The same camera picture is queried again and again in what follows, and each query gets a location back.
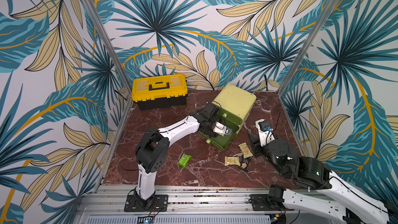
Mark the cream cookie packet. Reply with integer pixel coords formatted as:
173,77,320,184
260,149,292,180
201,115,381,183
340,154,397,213
238,143,253,158
224,157,240,166

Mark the black cookie packet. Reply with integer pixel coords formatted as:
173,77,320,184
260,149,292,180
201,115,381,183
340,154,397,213
239,157,251,172

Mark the green top drawer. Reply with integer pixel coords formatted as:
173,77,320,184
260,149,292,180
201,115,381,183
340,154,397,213
216,105,244,125

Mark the green drawer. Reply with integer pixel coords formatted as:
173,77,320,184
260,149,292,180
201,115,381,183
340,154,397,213
216,105,244,125
198,121,239,151

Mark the bright green snack packet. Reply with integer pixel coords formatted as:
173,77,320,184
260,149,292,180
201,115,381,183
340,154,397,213
177,153,191,168

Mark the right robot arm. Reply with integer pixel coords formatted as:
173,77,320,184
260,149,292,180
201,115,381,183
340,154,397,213
248,132,394,224

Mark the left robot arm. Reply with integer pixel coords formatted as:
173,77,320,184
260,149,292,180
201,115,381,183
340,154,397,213
134,102,224,202

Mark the light green drawer cabinet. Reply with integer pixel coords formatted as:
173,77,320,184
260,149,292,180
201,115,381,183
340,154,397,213
212,84,257,123

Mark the yellow black toolbox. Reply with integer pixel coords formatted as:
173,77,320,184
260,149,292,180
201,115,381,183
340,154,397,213
131,74,188,111

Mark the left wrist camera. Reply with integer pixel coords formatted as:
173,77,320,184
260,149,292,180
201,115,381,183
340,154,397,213
213,122,232,136

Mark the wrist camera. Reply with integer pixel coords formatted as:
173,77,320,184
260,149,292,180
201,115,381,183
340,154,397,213
256,119,275,147
213,122,232,136

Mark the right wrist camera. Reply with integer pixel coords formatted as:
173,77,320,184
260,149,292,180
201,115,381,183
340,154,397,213
256,119,275,147

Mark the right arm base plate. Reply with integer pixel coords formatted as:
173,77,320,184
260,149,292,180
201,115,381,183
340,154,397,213
248,194,290,213

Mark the aluminium front rail frame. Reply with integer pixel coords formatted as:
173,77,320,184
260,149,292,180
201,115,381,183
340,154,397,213
73,185,340,224

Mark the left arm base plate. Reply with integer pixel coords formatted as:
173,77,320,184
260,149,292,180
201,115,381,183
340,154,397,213
124,194,169,213

